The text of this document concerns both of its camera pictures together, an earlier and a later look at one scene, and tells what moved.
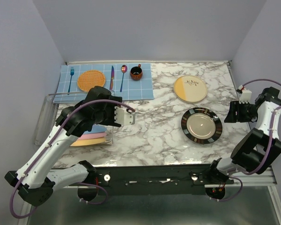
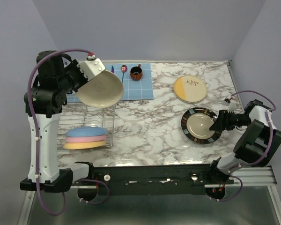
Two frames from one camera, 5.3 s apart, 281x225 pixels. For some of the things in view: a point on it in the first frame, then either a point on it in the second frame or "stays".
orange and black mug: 136,72 stays
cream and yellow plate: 190,89 stays
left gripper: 111,121 -> 74,66
